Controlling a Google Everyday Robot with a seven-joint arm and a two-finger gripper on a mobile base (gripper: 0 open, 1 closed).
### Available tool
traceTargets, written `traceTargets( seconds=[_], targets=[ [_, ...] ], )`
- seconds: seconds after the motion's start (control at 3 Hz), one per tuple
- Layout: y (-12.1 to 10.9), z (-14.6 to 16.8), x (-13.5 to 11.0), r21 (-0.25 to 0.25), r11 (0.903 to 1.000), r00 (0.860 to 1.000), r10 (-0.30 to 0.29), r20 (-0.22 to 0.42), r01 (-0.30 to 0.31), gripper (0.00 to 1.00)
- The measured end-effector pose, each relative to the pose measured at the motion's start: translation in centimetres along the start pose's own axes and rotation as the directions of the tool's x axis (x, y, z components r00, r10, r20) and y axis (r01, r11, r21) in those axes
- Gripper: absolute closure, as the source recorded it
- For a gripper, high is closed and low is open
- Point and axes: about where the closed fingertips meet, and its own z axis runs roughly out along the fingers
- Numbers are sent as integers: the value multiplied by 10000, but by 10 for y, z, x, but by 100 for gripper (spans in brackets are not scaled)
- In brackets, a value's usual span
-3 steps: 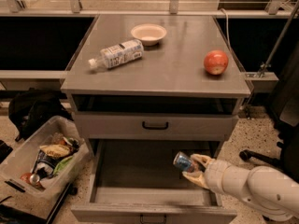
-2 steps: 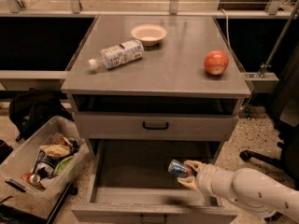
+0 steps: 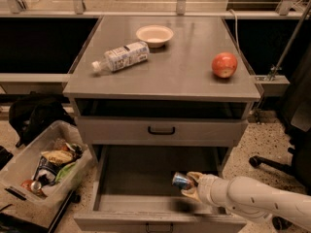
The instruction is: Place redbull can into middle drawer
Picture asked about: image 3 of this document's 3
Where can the yellow chip bag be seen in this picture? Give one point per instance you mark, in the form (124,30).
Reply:
(58,157)

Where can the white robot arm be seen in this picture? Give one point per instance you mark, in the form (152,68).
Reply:
(249,198)

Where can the black office chair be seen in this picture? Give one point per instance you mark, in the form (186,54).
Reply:
(295,112)

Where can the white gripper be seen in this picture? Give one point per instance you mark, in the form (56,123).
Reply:
(206,186)

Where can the white bowl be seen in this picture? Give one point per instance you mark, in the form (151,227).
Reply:
(155,36)

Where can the green snack bag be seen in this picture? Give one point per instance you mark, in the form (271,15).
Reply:
(64,172)

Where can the closed top drawer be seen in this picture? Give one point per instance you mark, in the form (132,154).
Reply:
(97,130)

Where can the red can in bin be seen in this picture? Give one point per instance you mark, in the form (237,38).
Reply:
(33,186)

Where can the grey drawer cabinet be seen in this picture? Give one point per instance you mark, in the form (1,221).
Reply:
(176,82)

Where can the open middle drawer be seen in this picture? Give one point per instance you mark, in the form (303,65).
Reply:
(133,193)

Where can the blue silver redbull can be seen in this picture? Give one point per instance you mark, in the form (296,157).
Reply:
(181,181)

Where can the clear plastic storage bin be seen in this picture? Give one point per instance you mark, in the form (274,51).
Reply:
(30,164)

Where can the black backpack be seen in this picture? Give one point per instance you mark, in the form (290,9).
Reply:
(32,114)

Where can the clear plastic water bottle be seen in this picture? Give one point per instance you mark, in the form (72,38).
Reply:
(122,57)

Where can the red apple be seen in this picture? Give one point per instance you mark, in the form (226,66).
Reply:
(224,65)

